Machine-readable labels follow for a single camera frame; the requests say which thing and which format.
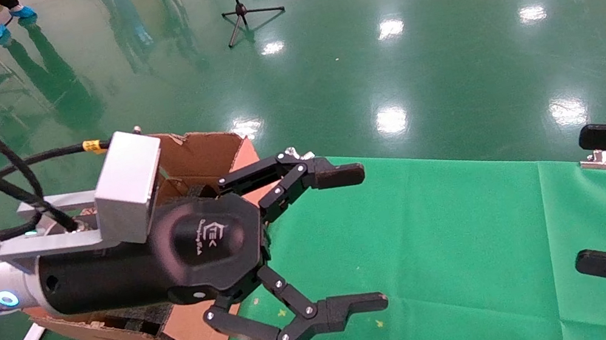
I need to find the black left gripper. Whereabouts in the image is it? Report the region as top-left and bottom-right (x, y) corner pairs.
(30, 186), (280, 328)

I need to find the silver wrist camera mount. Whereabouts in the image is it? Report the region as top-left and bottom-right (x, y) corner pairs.
(0, 125), (177, 268)

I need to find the silver binder clip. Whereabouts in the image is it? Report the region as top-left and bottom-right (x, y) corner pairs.
(284, 143), (315, 163)
(579, 149), (606, 177)

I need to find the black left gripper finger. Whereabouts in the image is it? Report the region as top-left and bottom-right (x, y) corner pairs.
(214, 137), (371, 228)
(197, 245), (395, 340)

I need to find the green table cloth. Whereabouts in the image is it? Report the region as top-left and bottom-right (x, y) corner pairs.
(182, 109), (606, 340)

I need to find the black tripod stand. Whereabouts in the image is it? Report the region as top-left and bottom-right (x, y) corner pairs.
(219, 0), (291, 49)

